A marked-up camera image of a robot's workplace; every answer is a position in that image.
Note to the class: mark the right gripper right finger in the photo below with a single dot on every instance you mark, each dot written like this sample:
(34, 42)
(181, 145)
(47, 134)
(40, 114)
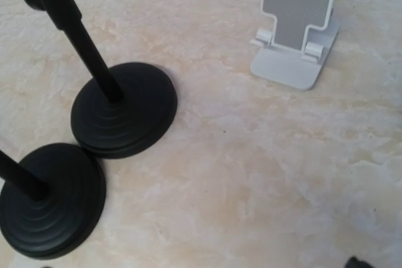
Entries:
(354, 262)

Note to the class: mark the white folding phone stand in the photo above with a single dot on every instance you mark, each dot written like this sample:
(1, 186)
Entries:
(295, 50)

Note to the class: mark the front black round-base stand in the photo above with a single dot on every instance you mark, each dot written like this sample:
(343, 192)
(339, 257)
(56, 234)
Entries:
(51, 200)

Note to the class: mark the black round-base stand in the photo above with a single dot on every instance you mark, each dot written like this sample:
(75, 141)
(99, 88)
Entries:
(122, 110)
(51, 200)

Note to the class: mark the rear black round-base stand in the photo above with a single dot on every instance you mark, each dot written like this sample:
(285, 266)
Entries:
(122, 110)

